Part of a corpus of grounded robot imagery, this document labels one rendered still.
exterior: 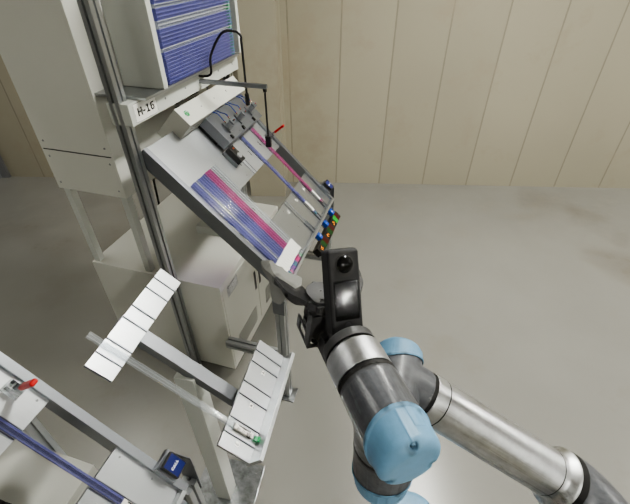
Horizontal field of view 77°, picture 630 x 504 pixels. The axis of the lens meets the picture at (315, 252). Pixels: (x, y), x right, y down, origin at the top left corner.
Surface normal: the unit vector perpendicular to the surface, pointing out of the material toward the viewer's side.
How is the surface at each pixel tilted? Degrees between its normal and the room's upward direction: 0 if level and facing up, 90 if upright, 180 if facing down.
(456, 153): 90
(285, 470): 0
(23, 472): 0
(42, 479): 0
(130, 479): 48
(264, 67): 90
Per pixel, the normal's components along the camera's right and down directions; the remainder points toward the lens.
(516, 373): 0.00, -0.79
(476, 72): -0.04, 0.61
